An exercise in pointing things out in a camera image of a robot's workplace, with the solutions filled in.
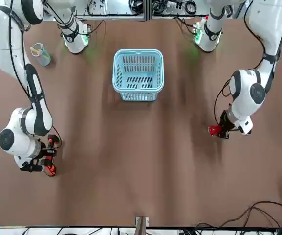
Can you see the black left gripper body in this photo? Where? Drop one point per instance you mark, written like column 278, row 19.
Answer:
column 226, row 121

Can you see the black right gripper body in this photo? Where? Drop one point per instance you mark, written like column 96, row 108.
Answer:
column 44, row 150

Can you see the red toy car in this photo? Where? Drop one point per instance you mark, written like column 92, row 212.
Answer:
column 215, row 130

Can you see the orange black barcode scanner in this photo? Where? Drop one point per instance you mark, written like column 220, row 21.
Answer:
column 50, row 169

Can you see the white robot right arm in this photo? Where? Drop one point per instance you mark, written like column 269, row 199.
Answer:
column 8, row 61

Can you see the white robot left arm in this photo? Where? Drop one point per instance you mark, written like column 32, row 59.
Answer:
column 248, row 98

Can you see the light blue plastic basket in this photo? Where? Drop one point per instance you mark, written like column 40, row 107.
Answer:
column 138, row 55

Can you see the clear plastic cup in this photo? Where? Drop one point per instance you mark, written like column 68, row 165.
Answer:
column 43, row 60

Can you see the green highlighter pen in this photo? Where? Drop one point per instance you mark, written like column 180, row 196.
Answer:
column 45, row 54

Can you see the yellow highlighter pen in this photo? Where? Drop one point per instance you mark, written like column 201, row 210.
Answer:
column 34, row 49

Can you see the metal table edge bracket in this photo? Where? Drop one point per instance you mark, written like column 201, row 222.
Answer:
column 142, row 224

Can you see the aluminium frame post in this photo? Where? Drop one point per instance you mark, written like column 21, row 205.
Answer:
column 147, row 9

